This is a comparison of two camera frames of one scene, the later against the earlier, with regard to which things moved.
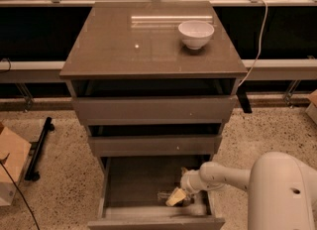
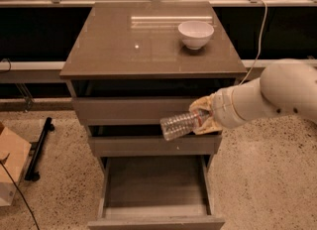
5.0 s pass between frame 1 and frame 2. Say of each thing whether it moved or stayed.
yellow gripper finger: moved
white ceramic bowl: stayed
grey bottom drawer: stayed
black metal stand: stayed
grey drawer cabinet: stayed
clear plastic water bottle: moved
